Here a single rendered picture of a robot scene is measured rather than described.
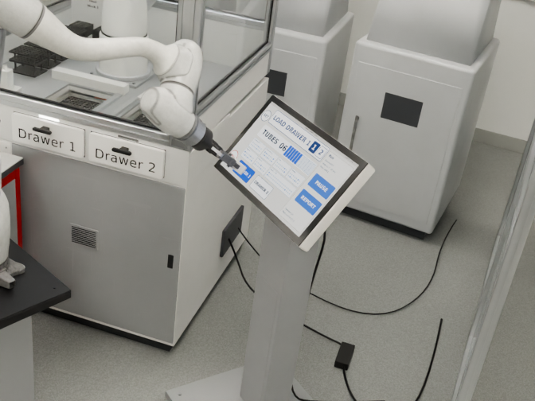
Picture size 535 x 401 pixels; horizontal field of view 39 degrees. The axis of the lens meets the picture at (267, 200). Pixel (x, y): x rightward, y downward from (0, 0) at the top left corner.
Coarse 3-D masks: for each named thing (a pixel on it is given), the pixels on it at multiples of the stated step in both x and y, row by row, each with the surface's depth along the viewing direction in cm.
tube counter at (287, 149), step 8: (280, 144) 240; (288, 144) 238; (280, 152) 238; (288, 152) 236; (296, 152) 234; (288, 160) 234; (296, 160) 232; (304, 160) 231; (304, 168) 229; (312, 168) 227
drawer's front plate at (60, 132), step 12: (12, 120) 279; (24, 120) 277; (36, 120) 276; (48, 120) 276; (12, 132) 282; (24, 132) 280; (36, 132) 278; (60, 132) 275; (72, 132) 273; (84, 132) 274; (36, 144) 281
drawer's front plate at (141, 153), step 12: (96, 144) 273; (108, 144) 271; (120, 144) 270; (132, 144) 268; (108, 156) 273; (120, 156) 272; (132, 156) 270; (144, 156) 269; (156, 156) 267; (120, 168) 274; (132, 168) 273; (144, 168) 271; (156, 168) 269
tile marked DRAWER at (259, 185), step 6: (258, 174) 239; (258, 180) 238; (264, 180) 237; (252, 186) 239; (258, 186) 237; (264, 186) 236; (270, 186) 234; (258, 192) 236; (264, 192) 234; (270, 192) 233; (264, 198) 233
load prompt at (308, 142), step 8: (280, 112) 246; (272, 120) 247; (280, 120) 244; (288, 120) 242; (280, 128) 243; (288, 128) 241; (296, 128) 239; (288, 136) 239; (296, 136) 237; (304, 136) 235; (312, 136) 233; (304, 144) 233; (312, 144) 231; (320, 144) 230; (312, 152) 230; (320, 152) 228; (320, 160) 227
